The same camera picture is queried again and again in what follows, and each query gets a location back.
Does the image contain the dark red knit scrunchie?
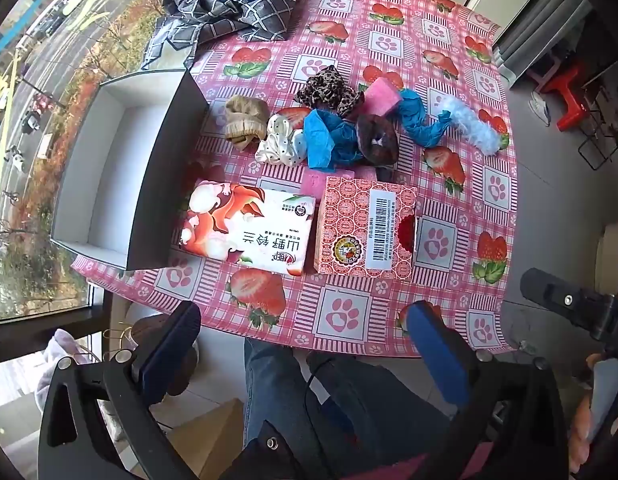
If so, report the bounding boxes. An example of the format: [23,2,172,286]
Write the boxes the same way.
[355,114,398,167]

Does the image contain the pink sponge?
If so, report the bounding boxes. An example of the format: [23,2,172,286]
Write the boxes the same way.
[300,166,380,196]

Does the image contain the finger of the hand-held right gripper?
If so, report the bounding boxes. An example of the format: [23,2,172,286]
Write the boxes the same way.
[520,267,618,356]

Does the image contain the cream polka dot scrunchie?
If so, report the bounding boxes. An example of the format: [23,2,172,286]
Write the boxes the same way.
[255,113,308,167]

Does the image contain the leopard print scrunchie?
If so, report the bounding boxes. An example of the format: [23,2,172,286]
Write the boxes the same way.
[295,65,366,117]

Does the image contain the white red tissue pack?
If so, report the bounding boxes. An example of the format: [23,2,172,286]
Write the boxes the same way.
[179,180,317,277]

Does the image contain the red plastic stool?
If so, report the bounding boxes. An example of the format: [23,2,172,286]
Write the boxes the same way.
[539,62,592,131]

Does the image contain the person's right hand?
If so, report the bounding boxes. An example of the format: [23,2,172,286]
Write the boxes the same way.
[569,352,607,468]

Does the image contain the beige scrunchie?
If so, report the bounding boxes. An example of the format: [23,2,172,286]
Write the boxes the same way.
[224,95,270,151]

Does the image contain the grey curtain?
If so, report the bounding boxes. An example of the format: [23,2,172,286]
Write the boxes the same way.
[499,0,590,86]

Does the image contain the pink scrunchie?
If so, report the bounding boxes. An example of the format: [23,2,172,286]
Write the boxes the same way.
[364,81,402,118]

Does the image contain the white cloth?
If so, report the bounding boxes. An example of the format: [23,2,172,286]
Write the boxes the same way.
[36,329,90,411]

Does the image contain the black jacket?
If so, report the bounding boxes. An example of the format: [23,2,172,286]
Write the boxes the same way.
[234,420,340,480]

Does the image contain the pink strawberry tablecloth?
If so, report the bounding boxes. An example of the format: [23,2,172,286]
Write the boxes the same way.
[71,0,520,358]

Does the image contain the blue grey checked cloth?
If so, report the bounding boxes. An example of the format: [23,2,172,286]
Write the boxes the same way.
[141,0,302,71]

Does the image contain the light blue fluffy scrunchie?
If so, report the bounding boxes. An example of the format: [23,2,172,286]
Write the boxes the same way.
[441,97,510,155]

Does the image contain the brown cardboard box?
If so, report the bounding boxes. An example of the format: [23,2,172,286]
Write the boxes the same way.
[154,397,260,480]

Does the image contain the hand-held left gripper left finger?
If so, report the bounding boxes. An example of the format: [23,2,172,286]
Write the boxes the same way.
[38,301,204,480]

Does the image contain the person's legs in jeans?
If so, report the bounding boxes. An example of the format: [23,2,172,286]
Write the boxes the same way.
[244,337,470,480]

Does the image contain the grey cardboard box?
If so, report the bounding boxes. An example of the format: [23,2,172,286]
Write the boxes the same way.
[50,68,210,271]

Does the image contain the small white object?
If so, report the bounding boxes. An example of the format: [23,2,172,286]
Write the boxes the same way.
[529,92,552,126]

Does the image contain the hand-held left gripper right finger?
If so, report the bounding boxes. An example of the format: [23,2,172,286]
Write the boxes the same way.
[406,301,570,480]

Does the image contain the red patterned carton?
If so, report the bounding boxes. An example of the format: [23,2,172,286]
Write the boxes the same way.
[313,176,420,278]

